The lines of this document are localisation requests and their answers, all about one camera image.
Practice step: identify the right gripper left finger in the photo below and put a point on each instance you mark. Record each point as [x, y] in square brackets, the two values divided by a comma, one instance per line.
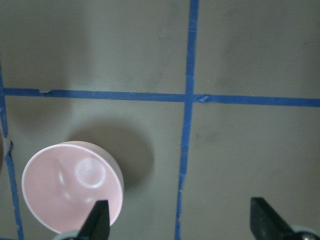
[97, 224]

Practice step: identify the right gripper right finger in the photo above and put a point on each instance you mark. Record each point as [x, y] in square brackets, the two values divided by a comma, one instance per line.
[266, 224]

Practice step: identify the pink bowl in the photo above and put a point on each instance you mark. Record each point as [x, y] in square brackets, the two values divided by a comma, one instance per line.
[62, 182]

